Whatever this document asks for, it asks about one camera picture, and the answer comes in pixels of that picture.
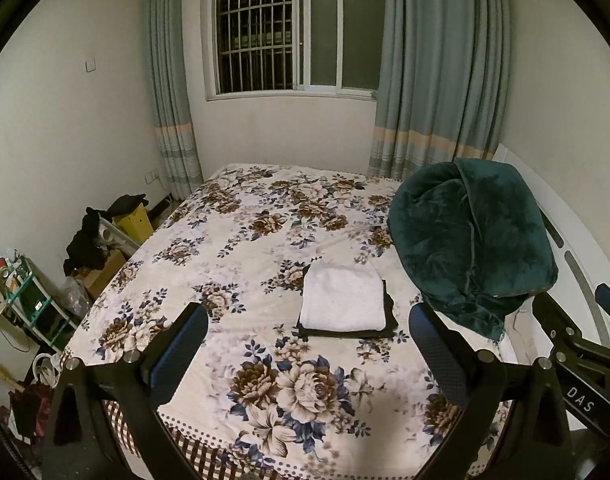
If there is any clear plastic bag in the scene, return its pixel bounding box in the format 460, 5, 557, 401
60, 277, 92, 319

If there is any white knit sweater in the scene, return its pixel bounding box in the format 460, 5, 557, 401
298, 258, 388, 332

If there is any white headboard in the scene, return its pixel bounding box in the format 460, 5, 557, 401
490, 142, 610, 357

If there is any green shelf rack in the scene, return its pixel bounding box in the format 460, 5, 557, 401
0, 254, 79, 352

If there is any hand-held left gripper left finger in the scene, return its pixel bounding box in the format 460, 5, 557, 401
41, 302, 209, 480

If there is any black clothing heap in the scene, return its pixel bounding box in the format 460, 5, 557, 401
63, 193, 146, 276

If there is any wide grey-green curtain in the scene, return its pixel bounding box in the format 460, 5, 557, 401
367, 0, 512, 181

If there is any barred window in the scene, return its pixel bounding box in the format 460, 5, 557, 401
203, 0, 389, 102

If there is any narrow grey-green curtain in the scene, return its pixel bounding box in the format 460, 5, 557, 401
142, 0, 205, 201

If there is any cardboard box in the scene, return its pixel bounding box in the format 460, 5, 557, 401
82, 249, 127, 299

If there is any yellow box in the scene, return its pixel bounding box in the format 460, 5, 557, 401
112, 203, 155, 246

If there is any dark green plush blanket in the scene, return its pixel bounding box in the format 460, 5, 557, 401
387, 157, 560, 343

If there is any floral bedspread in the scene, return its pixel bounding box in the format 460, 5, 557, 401
59, 162, 516, 480

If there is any dark folded garment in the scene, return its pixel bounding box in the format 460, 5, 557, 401
295, 262, 400, 340

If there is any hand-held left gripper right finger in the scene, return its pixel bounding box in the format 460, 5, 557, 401
409, 302, 574, 480

